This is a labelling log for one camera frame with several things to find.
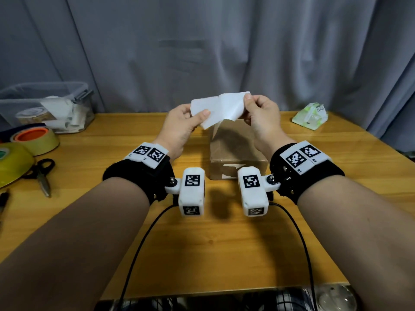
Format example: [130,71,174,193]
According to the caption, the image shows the black wrist strap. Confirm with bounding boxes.
[269,143,345,205]
[103,153,176,205]

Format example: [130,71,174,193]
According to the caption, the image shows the orange core tape roll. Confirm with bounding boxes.
[10,127,61,157]

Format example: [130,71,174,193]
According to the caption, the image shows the clear plastic storage bin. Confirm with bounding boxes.
[0,81,95,134]

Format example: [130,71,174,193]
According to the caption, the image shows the person's left hand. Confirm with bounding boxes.
[152,103,211,161]

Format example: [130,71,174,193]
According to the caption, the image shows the round silver disc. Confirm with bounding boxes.
[317,284,358,311]

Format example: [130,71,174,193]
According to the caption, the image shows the white marker plate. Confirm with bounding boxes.
[123,142,169,168]
[279,140,332,175]

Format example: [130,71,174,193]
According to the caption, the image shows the white paper sheet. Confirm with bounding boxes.
[190,91,251,130]

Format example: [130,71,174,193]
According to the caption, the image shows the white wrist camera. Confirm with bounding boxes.
[165,167,206,217]
[237,166,281,217]

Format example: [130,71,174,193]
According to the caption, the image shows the brown tape roll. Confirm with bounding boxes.
[15,107,56,124]

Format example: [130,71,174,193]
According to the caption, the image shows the black cable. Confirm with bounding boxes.
[117,204,179,311]
[268,201,318,311]

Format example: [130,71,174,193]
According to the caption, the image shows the white paper scraps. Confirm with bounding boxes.
[40,96,87,130]

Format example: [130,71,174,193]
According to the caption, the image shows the person's right hand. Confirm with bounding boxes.
[241,93,295,162]

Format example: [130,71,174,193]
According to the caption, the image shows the brown cardboard box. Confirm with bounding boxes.
[209,119,269,180]

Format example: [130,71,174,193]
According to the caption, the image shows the person's left forearm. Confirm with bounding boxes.
[0,177,150,311]

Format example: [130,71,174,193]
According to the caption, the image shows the person's right forearm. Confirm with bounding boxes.
[297,174,415,311]

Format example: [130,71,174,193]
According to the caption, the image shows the black handled scissors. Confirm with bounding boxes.
[20,158,56,198]

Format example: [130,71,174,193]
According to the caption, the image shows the green white tissue packet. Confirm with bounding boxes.
[291,102,329,131]

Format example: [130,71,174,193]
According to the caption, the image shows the plaid cloth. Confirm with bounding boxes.
[274,287,313,311]

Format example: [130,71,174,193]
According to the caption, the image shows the large yellow tape roll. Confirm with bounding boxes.
[0,142,36,189]

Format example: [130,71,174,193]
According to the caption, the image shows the grey curtain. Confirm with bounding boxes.
[0,0,415,153]

